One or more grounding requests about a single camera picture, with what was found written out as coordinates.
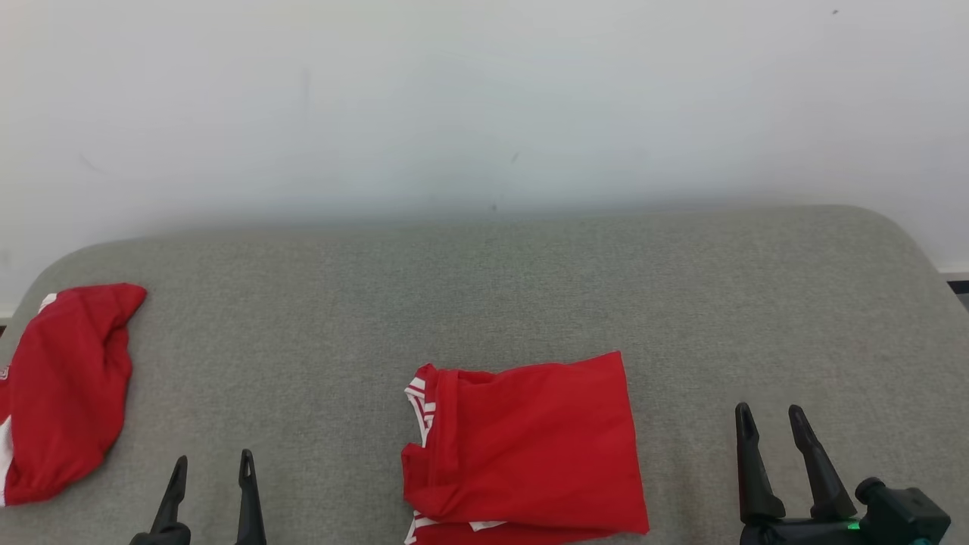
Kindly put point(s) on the red basketball jersey white trim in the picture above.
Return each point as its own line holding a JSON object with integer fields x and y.
{"x": 530, "y": 446}

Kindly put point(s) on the white black wall baseboard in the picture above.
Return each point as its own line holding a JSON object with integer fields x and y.
{"x": 955, "y": 276}

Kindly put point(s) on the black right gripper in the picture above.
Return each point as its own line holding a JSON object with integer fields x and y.
{"x": 802, "y": 532}

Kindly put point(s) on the red shorts white side stripe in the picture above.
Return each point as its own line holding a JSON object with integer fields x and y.
{"x": 68, "y": 386}

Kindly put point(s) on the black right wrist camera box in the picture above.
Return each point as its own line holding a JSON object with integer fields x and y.
{"x": 905, "y": 515}

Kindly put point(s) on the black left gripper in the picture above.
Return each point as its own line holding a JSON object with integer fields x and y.
{"x": 159, "y": 538}

